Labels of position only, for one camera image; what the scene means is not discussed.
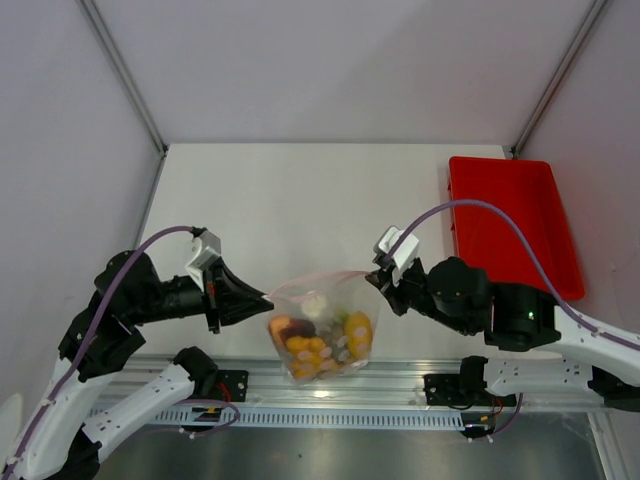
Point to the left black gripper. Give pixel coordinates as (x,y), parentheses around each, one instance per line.
(225,294)

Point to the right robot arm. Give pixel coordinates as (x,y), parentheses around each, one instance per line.
(597,362)

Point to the papaya slice toy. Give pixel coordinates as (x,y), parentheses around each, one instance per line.
(282,327)

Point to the white slotted cable duct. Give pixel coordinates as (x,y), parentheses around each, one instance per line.
(271,417)

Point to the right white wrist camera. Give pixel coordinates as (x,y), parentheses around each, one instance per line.
(395,252)

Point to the red plastic bin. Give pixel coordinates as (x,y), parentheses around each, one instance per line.
(526,191)

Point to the white green leek toy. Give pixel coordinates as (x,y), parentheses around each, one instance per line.
(320,309)

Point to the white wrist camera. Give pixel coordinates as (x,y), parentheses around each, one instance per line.
(204,251)
(395,252)

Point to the right aluminium frame post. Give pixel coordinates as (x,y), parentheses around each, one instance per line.
(576,46)

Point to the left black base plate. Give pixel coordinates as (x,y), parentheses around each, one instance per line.
(229,386)

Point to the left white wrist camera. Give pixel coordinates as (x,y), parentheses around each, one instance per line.
(204,251)

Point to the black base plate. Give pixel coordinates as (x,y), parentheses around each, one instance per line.
(445,390)
(229,386)

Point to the aluminium frame post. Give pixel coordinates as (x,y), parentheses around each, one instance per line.
(122,72)
(576,46)

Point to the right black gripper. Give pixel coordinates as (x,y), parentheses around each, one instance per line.
(392,292)

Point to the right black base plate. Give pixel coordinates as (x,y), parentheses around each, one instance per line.
(445,390)

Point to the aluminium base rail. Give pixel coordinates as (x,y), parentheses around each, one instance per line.
(391,385)

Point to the left aluminium frame post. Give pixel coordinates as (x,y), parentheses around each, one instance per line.
(122,72)

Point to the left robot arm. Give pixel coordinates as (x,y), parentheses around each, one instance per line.
(60,440)

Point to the clear zip top bag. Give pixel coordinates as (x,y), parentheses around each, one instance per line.
(323,325)

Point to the yellow potato toy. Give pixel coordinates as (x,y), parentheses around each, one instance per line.
(359,333)

